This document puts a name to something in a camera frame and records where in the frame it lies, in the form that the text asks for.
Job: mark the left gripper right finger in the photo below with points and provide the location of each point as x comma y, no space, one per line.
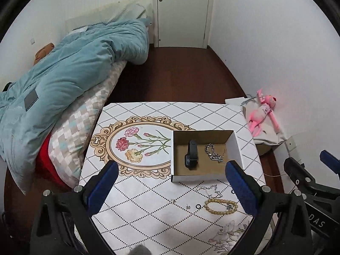
244,186

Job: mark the grey cloth bag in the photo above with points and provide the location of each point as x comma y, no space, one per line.
268,136

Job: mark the brown pillow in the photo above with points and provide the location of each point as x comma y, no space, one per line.
43,52

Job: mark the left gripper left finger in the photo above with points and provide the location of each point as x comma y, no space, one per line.
99,186

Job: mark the white power strip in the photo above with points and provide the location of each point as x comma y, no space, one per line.
296,145

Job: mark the teal quilted duvet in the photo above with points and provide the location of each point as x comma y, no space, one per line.
32,105

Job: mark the black smart watch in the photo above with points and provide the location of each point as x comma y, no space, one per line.
191,158

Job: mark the red blanket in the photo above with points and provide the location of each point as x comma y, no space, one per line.
45,166

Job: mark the cream bed headboard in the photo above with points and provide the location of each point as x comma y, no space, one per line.
124,10

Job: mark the pink panther plush toy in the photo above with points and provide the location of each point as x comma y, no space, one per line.
256,117

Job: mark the white cardboard box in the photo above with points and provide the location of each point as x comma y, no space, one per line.
215,149

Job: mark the white door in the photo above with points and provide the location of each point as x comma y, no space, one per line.
183,23

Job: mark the checkered pillow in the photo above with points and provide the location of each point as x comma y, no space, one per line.
71,134

